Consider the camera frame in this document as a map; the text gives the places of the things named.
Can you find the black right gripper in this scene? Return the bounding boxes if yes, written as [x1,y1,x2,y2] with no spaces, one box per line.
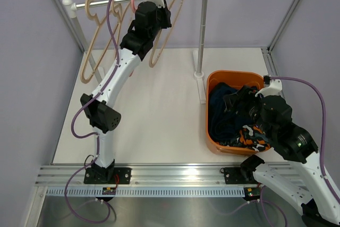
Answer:
[223,85,273,138]

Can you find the navy blue shorts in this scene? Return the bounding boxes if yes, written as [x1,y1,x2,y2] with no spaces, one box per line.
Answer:
[208,82,253,147]

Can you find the orange camouflage shorts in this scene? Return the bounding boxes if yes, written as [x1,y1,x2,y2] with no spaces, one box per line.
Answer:
[217,125,270,152]

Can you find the beige hanger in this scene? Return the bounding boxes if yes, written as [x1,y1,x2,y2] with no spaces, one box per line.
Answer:
[89,4,125,78]
[148,0,188,69]
[80,0,113,84]

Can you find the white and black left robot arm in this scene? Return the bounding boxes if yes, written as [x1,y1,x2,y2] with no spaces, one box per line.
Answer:
[80,1,172,184]

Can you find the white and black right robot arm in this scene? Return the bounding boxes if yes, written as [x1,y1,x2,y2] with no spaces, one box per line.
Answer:
[223,86,339,226]

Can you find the orange plastic basket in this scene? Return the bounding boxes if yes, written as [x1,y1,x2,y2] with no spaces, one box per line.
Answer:
[206,70,264,156]

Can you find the silver clothes rack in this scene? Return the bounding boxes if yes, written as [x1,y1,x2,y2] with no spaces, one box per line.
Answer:
[62,0,208,104]

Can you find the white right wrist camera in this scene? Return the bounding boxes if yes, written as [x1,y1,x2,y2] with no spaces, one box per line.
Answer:
[255,75,283,97]

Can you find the purple floor cable right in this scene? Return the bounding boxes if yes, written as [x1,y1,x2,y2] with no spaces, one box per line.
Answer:
[209,183,289,227]

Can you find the purple floor cable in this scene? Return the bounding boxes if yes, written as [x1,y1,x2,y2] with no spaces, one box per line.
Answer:
[209,183,289,227]
[63,157,117,224]

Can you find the purple floor cable left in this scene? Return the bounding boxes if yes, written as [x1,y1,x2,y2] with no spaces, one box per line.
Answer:
[63,157,117,224]

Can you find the aluminium mounting rail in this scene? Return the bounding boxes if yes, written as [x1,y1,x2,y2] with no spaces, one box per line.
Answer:
[34,163,325,187]

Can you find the white slotted cable duct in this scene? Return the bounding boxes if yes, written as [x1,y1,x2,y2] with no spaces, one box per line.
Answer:
[47,187,245,198]

